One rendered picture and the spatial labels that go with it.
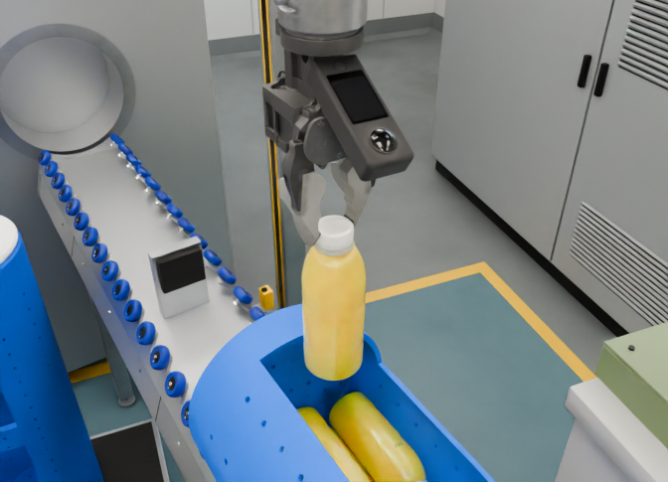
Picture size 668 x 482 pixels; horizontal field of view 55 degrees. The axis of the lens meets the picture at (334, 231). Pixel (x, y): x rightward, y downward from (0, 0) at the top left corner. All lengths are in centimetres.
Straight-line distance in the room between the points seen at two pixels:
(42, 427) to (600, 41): 212
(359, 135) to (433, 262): 250
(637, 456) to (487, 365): 170
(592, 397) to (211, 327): 73
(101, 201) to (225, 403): 103
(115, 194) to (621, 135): 170
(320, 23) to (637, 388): 61
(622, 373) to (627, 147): 164
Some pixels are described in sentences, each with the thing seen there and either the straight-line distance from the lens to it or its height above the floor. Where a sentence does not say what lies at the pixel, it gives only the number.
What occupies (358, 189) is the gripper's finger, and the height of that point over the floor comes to 149.
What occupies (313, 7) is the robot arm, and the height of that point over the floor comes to 167.
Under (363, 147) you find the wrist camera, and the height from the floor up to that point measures 158.
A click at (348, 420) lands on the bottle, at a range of 97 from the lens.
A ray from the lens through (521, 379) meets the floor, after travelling 255.
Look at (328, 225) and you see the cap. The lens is 65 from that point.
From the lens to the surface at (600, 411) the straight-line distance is 93.
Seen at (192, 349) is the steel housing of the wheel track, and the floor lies 93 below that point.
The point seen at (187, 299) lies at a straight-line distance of 135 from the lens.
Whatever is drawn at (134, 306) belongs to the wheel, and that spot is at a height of 98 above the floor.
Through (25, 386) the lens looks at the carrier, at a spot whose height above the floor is 72.
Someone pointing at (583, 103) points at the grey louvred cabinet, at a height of 83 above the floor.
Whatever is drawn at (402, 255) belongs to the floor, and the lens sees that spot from 304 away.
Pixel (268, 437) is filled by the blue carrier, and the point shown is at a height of 120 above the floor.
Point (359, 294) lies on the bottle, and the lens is 67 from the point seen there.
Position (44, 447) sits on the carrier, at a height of 51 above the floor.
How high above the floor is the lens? 182
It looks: 35 degrees down
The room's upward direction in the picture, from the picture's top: straight up
